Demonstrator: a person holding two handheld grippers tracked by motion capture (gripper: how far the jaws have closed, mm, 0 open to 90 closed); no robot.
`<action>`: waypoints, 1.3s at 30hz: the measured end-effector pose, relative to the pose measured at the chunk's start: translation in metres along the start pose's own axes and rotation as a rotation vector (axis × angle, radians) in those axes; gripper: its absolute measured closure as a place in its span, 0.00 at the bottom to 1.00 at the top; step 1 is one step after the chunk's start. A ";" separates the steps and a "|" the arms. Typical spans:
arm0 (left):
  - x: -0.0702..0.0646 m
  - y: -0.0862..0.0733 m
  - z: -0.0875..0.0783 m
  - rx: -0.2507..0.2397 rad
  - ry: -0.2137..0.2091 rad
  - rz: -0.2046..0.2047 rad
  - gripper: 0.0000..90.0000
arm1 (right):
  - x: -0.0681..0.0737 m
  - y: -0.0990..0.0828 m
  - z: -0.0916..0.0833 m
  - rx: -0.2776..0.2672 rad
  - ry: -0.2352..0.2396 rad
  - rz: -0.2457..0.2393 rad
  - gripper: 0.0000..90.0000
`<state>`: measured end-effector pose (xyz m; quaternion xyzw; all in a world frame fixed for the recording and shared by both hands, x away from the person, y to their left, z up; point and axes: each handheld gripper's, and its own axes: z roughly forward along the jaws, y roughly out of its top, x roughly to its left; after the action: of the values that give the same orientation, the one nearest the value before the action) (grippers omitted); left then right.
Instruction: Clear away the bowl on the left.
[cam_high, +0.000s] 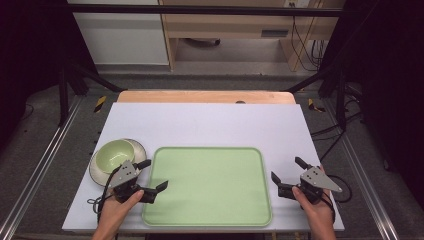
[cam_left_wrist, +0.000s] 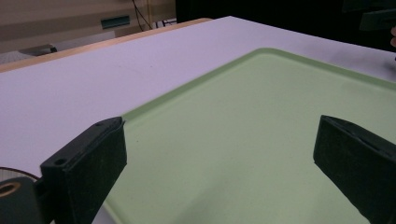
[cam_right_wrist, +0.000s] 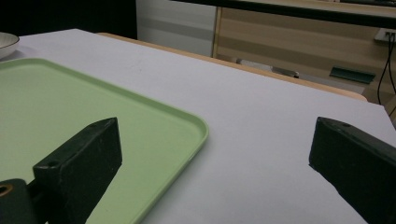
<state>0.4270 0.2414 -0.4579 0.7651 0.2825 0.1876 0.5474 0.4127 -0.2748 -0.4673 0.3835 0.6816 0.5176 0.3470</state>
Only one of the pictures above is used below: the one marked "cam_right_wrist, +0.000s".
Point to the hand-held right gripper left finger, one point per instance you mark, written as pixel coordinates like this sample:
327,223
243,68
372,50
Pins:
84,165

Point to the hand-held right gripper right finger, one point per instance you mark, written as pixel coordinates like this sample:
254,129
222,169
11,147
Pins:
358,161

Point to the light green plastic tray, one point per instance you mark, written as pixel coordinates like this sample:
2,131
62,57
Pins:
62,105

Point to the dark green flat box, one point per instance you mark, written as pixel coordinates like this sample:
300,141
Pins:
351,75

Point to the white table cover sheet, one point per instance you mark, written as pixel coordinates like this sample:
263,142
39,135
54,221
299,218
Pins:
249,124

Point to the grey metal bar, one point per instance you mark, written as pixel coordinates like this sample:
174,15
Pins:
285,72

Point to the white power strip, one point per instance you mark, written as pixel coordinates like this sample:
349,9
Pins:
385,34

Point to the wooden cabinet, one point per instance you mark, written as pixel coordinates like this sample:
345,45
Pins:
295,40

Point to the white ribbed bowl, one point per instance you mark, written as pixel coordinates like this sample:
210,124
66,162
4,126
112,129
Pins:
5,43

